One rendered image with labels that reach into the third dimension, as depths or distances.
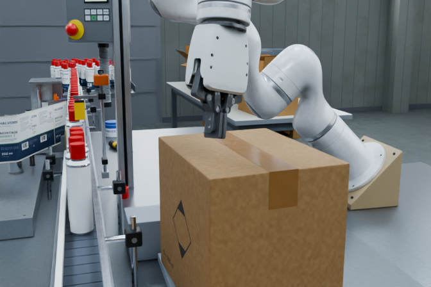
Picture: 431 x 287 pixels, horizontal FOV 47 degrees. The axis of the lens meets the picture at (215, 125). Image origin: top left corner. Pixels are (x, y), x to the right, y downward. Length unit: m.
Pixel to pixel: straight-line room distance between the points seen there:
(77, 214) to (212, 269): 0.46
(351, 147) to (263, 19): 5.96
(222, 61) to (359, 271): 0.58
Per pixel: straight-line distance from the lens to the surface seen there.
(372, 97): 8.30
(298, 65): 1.33
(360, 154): 1.46
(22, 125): 1.67
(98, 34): 1.53
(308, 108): 1.38
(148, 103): 6.90
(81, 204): 1.12
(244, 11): 0.76
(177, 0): 1.20
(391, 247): 1.25
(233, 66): 0.76
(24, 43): 6.77
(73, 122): 1.55
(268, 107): 1.32
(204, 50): 0.73
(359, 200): 1.45
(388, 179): 1.47
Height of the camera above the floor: 1.33
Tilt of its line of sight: 11 degrees down
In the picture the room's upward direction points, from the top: straight up
